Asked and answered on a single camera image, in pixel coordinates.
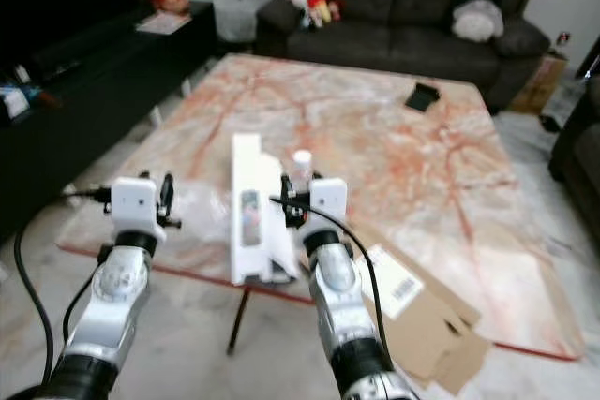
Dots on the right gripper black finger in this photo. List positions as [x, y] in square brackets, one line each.
[285, 185]

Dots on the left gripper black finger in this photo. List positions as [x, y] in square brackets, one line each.
[145, 175]
[167, 181]

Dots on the clear plastic bag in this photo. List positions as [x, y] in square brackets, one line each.
[204, 217]

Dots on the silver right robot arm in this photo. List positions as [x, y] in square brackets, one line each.
[337, 297]

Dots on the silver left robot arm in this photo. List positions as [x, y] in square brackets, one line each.
[117, 297]

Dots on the clear plastic bottle white cap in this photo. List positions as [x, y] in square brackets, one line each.
[302, 164]

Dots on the white carton with picture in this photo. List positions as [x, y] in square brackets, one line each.
[248, 175]

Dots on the black television console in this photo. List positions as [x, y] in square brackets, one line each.
[94, 110]

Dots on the printed booklet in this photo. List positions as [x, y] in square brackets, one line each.
[164, 23]

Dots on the black wallet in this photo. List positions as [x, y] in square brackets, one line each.
[423, 96]

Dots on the translucent waste basket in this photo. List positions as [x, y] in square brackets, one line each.
[234, 21]

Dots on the dark grey fabric sofa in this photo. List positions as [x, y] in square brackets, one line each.
[403, 39]

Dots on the flat brown cardboard with label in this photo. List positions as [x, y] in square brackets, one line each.
[441, 334]

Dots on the brown cardboard box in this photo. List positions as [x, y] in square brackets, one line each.
[544, 81]

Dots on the small bottle with red cap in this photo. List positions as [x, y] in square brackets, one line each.
[562, 41]

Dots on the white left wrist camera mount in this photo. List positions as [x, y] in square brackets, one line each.
[134, 205]

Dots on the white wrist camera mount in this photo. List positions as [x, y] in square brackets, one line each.
[134, 205]
[328, 199]

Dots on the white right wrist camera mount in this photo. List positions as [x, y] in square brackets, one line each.
[328, 199]

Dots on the black metal table frame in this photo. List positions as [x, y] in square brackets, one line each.
[237, 325]

